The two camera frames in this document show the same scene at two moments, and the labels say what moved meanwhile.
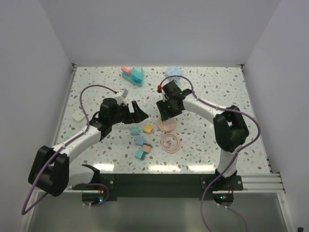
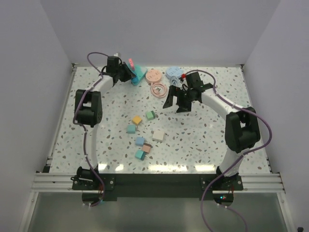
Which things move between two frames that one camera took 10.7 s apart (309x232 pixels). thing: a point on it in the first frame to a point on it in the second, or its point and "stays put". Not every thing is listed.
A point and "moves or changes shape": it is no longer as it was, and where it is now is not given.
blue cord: (175, 79) stays put
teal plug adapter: (141, 154) stays put
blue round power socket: (173, 71) stays put
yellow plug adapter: (147, 128) moves or changes shape
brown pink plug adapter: (146, 148) stays put
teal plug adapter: (134, 131) moves or changes shape
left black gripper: (132, 118) to (129, 74)
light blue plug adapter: (139, 140) stays put
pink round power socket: (167, 126) to (153, 76)
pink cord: (166, 143) to (155, 84)
